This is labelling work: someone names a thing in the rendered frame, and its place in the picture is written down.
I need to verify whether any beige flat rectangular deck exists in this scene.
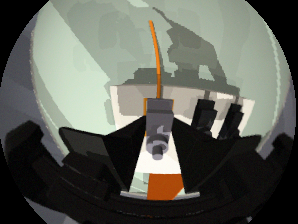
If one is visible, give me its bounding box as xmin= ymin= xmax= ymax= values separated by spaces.
xmin=109 ymin=84 xmax=255 ymax=175

